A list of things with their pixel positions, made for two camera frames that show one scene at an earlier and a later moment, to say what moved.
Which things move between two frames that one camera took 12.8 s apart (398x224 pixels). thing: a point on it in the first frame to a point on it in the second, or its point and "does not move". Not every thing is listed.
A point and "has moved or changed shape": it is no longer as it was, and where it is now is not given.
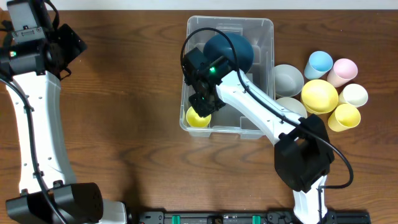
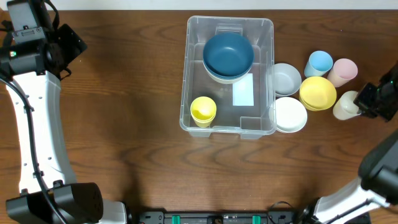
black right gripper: [201, 109] to [362, 99]
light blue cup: [318, 65] does not move
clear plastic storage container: [227, 122] does not move
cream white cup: [354, 94] has moved or changed shape
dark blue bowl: [219, 45] does not move
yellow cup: [344, 117] has moved or changed shape
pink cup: [342, 71] does not move
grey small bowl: [289, 81] does not move
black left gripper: [73, 41] does not move
